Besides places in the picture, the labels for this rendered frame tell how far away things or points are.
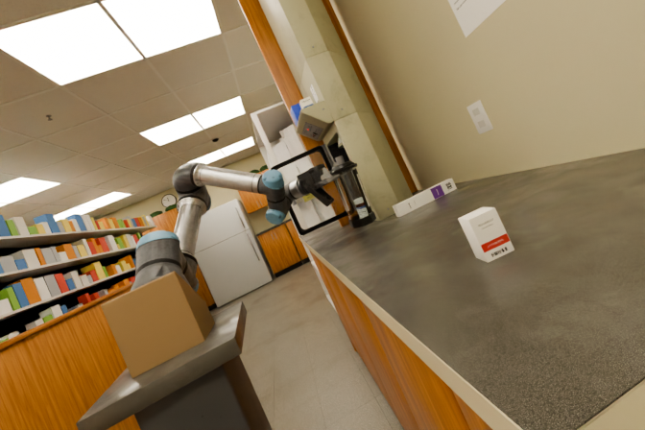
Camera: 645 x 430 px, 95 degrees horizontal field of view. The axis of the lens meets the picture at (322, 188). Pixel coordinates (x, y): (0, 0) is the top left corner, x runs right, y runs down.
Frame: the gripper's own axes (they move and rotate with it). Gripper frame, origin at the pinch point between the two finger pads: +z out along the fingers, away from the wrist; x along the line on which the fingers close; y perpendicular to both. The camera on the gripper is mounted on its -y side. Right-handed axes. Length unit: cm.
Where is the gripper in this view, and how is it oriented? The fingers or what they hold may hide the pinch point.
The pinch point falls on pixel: (345, 174)
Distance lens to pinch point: 111.5
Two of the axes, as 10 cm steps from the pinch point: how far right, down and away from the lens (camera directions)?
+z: 7.7, -3.3, -5.5
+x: 4.8, -2.6, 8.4
